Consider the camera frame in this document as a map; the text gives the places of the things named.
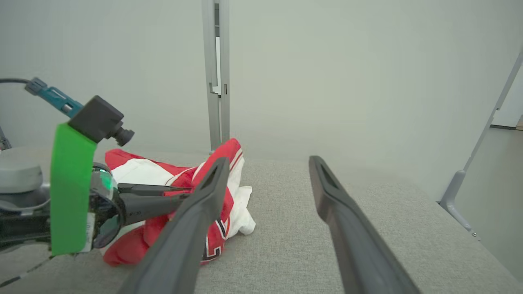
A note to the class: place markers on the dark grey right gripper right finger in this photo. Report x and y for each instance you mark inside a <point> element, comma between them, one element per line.
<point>351,237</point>

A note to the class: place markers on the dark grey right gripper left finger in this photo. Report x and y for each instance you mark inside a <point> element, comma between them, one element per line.
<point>192,220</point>

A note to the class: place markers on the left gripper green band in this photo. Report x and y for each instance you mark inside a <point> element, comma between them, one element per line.
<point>71,192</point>

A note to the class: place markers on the red white basketball jersey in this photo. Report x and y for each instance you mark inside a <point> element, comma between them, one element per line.
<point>139,171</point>

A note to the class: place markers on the grey slanted stand leg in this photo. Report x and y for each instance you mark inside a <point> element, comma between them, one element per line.
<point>453,192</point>

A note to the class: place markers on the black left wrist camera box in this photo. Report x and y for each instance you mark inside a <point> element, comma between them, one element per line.
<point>94,118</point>

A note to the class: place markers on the grey double partition post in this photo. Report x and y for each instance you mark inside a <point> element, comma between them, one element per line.
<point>210,61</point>

